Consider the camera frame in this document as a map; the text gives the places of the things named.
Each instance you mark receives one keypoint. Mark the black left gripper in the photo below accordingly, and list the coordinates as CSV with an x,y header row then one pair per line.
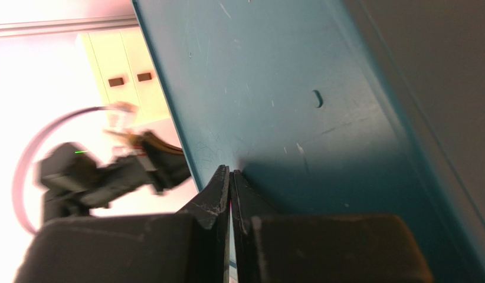
x,y
165,163

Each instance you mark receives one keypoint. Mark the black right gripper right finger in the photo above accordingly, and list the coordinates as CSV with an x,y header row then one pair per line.
x,y
245,204

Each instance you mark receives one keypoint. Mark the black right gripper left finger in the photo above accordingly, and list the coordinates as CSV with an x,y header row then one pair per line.
x,y
209,243

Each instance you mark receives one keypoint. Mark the white three-drawer cabinet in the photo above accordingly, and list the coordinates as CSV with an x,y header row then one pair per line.
x,y
124,72

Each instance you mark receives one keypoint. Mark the teal drawer organizer box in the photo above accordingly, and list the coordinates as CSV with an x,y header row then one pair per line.
x,y
337,107

